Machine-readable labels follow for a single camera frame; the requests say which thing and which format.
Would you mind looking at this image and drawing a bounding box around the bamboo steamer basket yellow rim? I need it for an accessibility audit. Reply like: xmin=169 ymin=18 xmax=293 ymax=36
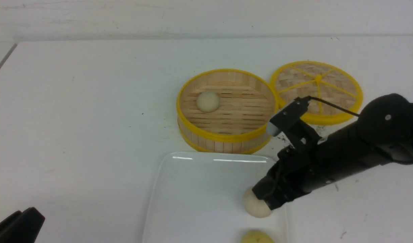
xmin=176 ymin=69 xmax=279 ymax=154

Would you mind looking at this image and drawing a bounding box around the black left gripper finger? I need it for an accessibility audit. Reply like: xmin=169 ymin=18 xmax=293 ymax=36
xmin=0 ymin=207 xmax=46 ymax=243

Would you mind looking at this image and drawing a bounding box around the white steamed bun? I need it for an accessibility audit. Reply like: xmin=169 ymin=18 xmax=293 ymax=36
xmin=197 ymin=91 xmax=221 ymax=113
xmin=243 ymin=187 xmax=272 ymax=218

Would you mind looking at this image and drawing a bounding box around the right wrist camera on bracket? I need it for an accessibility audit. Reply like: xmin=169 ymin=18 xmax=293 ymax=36
xmin=266 ymin=96 xmax=321 ymax=151

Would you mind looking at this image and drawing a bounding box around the thin black right camera cable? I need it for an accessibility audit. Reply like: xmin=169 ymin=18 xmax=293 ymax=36
xmin=306 ymin=96 xmax=360 ymax=117

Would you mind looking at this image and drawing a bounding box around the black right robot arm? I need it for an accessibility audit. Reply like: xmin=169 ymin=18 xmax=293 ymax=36
xmin=251 ymin=93 xmax=413 ymax=210

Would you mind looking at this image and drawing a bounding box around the yellow steamed bun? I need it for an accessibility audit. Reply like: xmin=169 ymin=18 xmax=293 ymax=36
xmin=240 ymin=230 xmax=274 ymax=243

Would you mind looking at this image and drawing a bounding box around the woven bamboo steamer lid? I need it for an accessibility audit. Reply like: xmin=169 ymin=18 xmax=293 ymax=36
xmin=270 ymin=60 xmax=363 ymax=126

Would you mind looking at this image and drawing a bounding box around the white steamed bun front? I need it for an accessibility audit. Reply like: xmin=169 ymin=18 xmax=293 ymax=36
xmin=243 ymin=187 xmax=272 ymax=218

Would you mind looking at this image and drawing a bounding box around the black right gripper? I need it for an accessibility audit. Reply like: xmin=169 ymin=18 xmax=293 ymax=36
xmin=252 ymin=145 xmax=328 ymax=210

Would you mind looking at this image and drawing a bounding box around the white rectangular plate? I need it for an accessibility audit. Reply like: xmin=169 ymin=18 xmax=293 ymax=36
xmin=142 ymin=152 xmax=291 ymax=243

